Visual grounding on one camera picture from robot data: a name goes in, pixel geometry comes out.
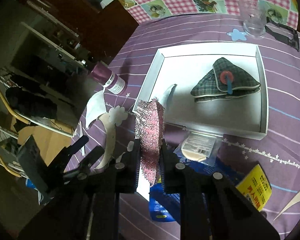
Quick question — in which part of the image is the dark wooden cabinet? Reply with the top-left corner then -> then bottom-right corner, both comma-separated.
16,0 -> 140,67

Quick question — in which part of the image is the plaid pouch with red button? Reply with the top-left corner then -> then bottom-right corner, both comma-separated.
191,57 -> 261,103

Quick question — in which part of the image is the powder puff packet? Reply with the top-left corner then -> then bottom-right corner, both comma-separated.
181,131 -> 223,166

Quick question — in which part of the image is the purple bottle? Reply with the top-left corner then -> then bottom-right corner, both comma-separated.
91,62 -> 126,95

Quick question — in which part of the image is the yellow packet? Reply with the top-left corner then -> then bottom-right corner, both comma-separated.
236,164 -> 273,212

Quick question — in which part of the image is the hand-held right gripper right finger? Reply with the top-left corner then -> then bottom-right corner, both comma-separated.
160,139 -> 282,240

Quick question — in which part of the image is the purple striped tablecloth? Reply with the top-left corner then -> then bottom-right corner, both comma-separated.
65,14 -> 300,240

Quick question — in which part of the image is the black garment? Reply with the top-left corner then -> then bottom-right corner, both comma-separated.
5,80 -> 58,120

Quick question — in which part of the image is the pink glitter scrubbing cloth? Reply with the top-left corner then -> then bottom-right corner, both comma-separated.
134,97 -> 166,184

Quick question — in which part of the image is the yellow frame chair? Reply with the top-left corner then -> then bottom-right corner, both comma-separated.
0,70 -> 77,178

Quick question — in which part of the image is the clear drinking glass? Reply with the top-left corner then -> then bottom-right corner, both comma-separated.
237,0 -> 267,38

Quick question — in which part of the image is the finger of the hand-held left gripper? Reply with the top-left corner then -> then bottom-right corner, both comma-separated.
49,135 -> 89,172
64,146 -> 105,179

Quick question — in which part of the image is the white shallow box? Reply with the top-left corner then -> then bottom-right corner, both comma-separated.
132,42 -> 269,141

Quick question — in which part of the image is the black folding stand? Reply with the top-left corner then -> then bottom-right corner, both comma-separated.
264,17 -> 300,52

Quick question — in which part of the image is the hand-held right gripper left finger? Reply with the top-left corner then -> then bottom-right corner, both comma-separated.
17,139 -> 142,240

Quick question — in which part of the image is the blue eye mask packet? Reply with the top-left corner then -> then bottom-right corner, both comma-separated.
149,152 -> 242,223

